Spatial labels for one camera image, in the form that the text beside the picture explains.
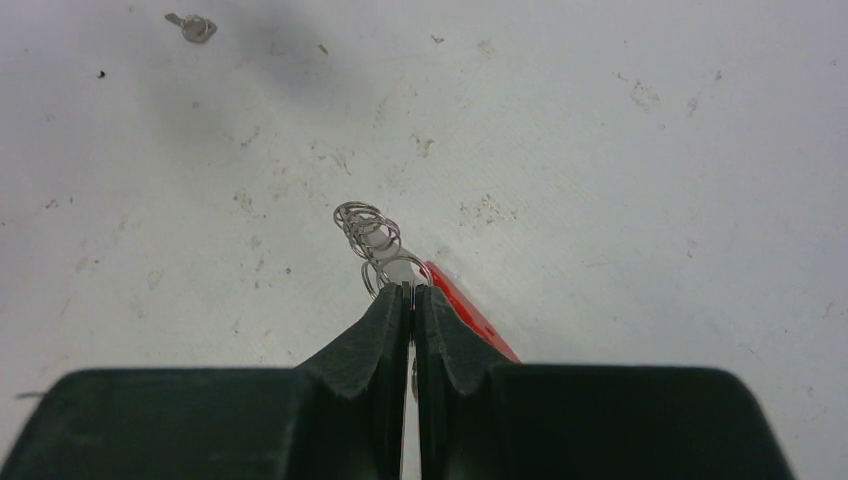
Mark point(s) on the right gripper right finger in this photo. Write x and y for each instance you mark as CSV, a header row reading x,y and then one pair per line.
x,y
483,416

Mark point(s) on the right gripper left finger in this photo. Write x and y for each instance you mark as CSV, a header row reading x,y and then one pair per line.
x,y
337,415

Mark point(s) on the small silver key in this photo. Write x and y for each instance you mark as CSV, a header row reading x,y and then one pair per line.
x,y
194,28

